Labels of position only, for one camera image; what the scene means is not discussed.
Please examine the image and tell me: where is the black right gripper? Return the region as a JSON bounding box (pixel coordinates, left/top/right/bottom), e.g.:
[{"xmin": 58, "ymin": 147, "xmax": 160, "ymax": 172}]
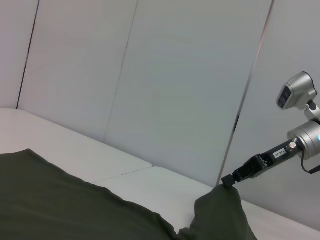
[{"xmin": 221, "ymin": 138, "xmax": 305, "ymax": 188}]

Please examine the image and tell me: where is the dark green shirt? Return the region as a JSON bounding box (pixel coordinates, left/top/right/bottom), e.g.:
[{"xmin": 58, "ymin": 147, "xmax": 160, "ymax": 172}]
[{"xmin": 0, "ymin": 148, "xmax": 258, "ymax": 240}]

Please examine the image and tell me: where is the right arm cable with plug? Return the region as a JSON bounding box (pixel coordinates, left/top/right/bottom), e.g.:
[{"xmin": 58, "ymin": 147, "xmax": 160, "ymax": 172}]
[{"xmin": 301, "ymin": 152, "xmax": 320, "ymax": 175}]

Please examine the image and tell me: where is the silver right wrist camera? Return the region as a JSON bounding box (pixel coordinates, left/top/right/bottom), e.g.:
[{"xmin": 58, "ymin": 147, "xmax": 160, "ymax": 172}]
[{"xmin": 276, "ymin": 71, "xmax": 320, "ymax": 118}]

